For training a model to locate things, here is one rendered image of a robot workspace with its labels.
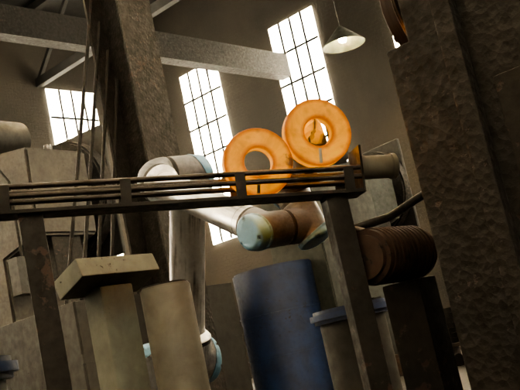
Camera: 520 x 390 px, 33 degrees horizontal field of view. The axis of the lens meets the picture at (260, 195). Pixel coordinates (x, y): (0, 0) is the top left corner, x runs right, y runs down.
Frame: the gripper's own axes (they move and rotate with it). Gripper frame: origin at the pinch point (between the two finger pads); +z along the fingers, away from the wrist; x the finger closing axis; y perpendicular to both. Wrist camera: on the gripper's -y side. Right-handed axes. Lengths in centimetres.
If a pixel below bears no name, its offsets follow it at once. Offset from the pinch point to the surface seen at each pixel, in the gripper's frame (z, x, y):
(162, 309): -26, -39, -27
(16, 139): -521, -72, 339
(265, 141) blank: 0.7, -12.6, -2.9
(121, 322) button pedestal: -39, -48, -24
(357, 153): 0.3, 7.7, -9.0
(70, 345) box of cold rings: -311, -57, 68
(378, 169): -1.4, 11.8, -12.9
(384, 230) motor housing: -5.4, 10.3, -26.1
